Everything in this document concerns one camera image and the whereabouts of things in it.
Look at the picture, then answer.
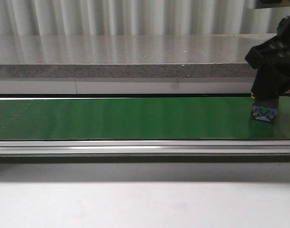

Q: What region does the green conveyor belt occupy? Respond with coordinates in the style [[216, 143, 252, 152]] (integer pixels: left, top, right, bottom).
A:
[[0, 97, 290, 141]]

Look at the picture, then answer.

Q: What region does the white pleated curtain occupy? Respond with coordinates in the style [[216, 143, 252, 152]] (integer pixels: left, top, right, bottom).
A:
[[0, 0, 290, 36]]

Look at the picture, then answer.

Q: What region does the yellow mushroom push button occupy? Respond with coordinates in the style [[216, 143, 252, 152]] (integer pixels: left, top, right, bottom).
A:
[[251, 94, 279, 123]]

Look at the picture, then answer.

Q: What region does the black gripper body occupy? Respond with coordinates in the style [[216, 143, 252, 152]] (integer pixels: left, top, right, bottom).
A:
[[245, 16, 290, 99]]

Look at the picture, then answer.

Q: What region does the grey speckled stone counter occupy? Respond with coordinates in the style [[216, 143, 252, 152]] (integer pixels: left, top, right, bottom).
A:
[[0, 34, 271, 79]]

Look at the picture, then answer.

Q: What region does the aluminium conveyor frame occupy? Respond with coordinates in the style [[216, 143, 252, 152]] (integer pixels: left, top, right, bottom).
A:
[[0, 139, 290, 163]]

